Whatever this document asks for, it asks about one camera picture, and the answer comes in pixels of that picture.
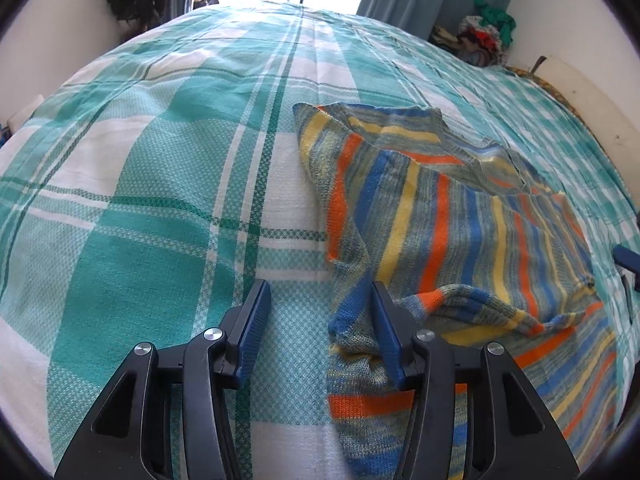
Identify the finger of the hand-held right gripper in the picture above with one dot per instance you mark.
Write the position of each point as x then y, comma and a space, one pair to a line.
630, 260

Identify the colourful clothes pile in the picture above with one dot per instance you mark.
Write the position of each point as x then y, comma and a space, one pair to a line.
480, 35

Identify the teal checked bedspread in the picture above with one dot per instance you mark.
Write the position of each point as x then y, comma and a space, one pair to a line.
150, 210

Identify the cream headboard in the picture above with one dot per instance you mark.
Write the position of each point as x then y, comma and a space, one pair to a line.
590, 105

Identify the striped knit t-shirt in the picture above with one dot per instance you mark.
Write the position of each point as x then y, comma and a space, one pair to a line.
450, 240

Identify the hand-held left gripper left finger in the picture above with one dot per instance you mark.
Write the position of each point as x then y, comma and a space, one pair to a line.
250, 330

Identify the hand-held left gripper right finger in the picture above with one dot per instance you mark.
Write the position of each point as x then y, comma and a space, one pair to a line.
390, 330

